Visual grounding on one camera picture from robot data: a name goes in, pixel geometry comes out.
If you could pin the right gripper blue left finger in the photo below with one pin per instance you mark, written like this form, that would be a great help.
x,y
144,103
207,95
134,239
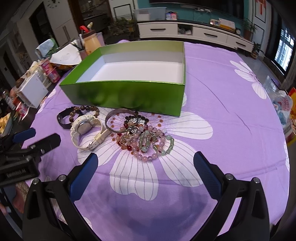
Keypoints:
x,y
50,212

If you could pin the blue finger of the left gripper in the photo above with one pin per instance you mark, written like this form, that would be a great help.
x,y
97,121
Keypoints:
x,y
24,135
41,147

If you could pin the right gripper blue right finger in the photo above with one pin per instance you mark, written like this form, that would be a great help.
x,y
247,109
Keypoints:
x,y
251,221

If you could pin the black wrist watch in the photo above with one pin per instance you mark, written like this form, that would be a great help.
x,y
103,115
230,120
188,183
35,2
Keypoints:
x,y
66,117

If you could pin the white wrist watch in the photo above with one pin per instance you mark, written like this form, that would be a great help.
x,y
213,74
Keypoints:
x,y
82,125

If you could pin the silver bangle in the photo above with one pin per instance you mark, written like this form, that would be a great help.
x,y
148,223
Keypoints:
x,y
121,120

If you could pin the white small box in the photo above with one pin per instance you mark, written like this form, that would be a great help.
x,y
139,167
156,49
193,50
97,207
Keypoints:
x,y
32,91

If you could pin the pink snack cup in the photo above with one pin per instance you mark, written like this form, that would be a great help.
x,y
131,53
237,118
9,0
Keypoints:
x,y
50,71

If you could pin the blue folded towel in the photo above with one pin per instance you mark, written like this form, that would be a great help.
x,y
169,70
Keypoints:
x,y
43,49

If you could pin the white paper sheet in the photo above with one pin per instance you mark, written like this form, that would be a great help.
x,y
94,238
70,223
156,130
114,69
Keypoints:
x,y
69,55

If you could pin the pink pen holder cup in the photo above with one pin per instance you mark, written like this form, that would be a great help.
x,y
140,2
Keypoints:
x,y
83,53

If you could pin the purple floral tablecloth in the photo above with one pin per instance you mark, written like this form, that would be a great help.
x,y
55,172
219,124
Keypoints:
x,y
145,186

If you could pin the yellow bottle brown cap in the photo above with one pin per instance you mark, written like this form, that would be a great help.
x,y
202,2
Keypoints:
x,y
91,43

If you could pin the plastic bag with items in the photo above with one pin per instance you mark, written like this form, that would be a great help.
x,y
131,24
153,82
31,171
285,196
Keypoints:
x,y
283,105

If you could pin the green cardboard box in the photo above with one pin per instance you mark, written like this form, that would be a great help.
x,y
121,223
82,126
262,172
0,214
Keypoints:
x,y
147,76

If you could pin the clear storage bin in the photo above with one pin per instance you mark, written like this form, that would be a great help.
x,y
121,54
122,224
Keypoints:
x,y
150,14

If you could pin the potted green plant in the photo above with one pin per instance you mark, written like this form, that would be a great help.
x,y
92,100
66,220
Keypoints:
x,y
249,28

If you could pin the white TV cabinet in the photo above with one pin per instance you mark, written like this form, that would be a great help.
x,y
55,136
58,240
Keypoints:
x,y
193,32

